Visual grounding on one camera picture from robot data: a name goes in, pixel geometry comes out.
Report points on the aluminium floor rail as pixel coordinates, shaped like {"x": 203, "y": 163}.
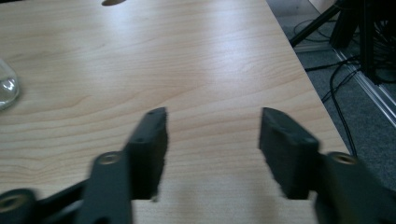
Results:
{"x": 365, "y": 85}

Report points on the clear glass vessel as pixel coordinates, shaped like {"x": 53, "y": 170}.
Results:
{"x": 7, "y": 85}

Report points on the black metal stand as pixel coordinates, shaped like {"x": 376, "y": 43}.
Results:
{"x": 351, "y": 28}

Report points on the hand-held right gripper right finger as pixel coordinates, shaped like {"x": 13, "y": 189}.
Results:
{"x": 289, "y": 155}

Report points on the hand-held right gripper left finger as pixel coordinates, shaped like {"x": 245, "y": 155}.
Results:
{"x": 146, "y": 155}

